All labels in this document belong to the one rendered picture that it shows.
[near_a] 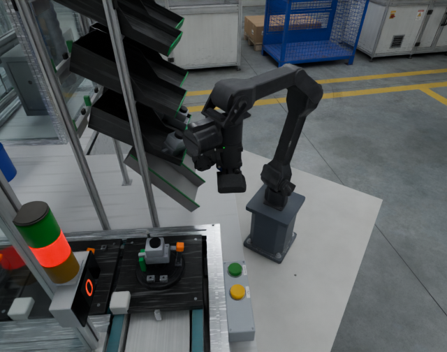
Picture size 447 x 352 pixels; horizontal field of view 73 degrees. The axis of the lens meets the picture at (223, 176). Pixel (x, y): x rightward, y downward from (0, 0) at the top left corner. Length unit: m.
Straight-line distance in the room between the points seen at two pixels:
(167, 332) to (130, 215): 0.52
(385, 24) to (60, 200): 5.24
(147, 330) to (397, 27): 5.59
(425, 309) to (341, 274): 1.21
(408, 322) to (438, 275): 0.45
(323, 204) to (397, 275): 1.14
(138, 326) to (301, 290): 0.49
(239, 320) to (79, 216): 0.76
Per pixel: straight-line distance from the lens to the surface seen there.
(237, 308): 0.88
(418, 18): 6.11
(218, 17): 4.72
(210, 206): 1.24
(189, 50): 4.77
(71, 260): 0.60
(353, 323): 2.05
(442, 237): 2.74
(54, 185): 1.53
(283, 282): 1.05
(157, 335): 0.91
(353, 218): 1.30
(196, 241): 0.99
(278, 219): 0.94
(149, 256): 0.86
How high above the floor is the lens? 1.74
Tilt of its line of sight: 40 degrees down
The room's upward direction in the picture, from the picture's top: straight up
